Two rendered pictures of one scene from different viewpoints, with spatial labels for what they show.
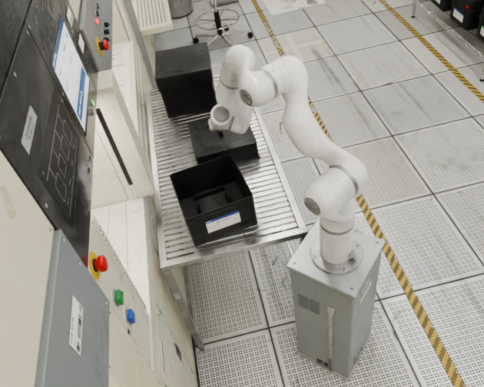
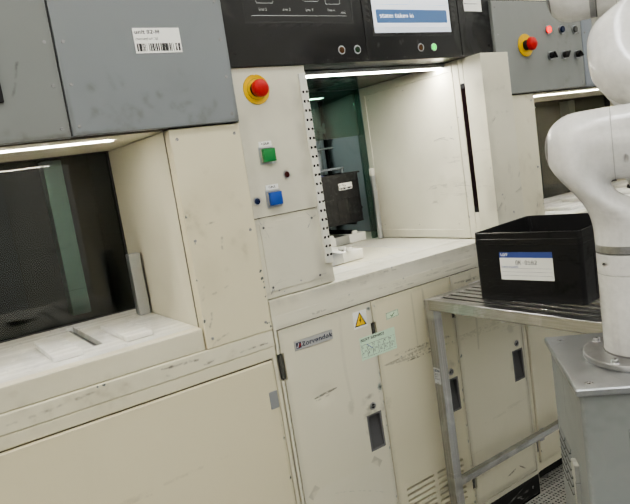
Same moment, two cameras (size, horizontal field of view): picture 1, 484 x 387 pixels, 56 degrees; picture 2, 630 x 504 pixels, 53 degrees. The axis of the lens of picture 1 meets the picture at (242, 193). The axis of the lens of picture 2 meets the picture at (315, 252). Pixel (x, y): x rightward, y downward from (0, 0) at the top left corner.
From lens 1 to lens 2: 139 cm
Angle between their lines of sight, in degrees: 64
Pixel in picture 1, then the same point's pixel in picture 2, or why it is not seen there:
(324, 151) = (618, 70)
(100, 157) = (454, 158)
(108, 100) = (474, 72)
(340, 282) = (586, 372)
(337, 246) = (609, 290)
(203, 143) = not seen: outside the picture
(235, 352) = not seen: outside the picture
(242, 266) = not seen: outside the picture
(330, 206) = (562, 141)
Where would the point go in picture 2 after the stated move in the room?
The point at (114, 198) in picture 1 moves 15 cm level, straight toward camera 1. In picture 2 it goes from (457, 229) to (435, 238)
